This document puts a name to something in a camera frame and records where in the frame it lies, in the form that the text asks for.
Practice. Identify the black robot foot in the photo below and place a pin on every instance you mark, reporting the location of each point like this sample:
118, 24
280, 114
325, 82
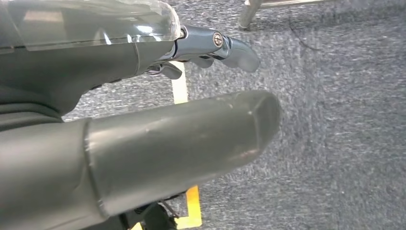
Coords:
155, 219

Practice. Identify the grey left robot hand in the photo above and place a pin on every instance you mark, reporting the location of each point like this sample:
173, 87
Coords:
127, 152

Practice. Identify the stainless steel workbench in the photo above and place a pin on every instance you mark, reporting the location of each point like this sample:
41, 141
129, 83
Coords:
249, 12

